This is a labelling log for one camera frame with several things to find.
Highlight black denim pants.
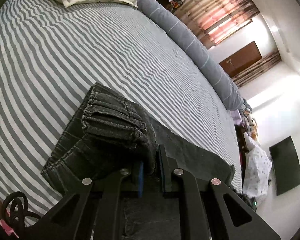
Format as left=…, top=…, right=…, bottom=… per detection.
left=41, top=83, right=235, bottom=239

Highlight door side curtain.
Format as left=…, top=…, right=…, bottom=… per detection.
left=232, top=50, right=282, bottom=88

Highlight black cable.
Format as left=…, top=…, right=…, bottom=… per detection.
left=1, top=191, right=43, bottom=235

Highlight black wall television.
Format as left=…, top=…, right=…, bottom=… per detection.
left=269, top=136, right=300, bottom=196

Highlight patterned window curtain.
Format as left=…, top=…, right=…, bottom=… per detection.
left=174, top=0, right=260, bottom=49

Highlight white dotted cloth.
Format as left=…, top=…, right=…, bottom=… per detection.
left=242, top=132, right=272, bottom=207

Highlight grey white striped bed sheet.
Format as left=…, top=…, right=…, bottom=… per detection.
left=0, top=0, right=242, bottom=215

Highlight grey rolled duvet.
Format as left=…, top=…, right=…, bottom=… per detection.
left=137, top=0, right=244, bottom=111

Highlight pile of colourful clothes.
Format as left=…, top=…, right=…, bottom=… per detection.
left=230, top=99, right=259, bottom=152

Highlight brown wooden door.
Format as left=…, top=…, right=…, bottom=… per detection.
left=219, top=41, right=262, bottom=77

